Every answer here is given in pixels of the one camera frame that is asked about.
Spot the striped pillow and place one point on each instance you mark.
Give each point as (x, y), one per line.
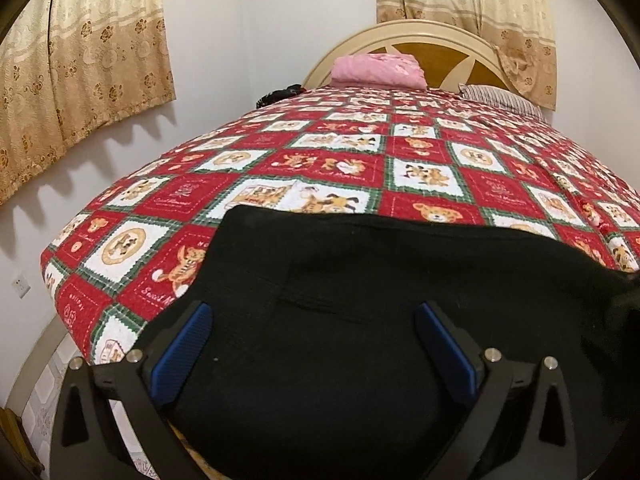
(500, 99)

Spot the cream bed footboard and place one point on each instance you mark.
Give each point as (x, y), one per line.
(37, 355)

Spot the dark cloth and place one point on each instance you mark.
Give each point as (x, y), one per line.
(277, 96)

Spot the black pants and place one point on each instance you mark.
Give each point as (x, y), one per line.
(325, 310)

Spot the cream wooden bed headboard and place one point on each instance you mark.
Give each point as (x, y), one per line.
(440, 55)

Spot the pink folded cloth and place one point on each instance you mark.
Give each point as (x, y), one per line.
(380, 71)

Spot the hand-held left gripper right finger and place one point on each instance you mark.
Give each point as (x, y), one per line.
(445, 355)

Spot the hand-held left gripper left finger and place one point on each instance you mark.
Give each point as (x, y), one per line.
(182, 355)

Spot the beige floral curtain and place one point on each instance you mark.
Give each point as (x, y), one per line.
(475, 0)
(90, 60)

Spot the white wall socket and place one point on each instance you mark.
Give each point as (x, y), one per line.
(21, 285)

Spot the red printed bear blanket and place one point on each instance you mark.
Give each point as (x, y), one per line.
(325, 160)

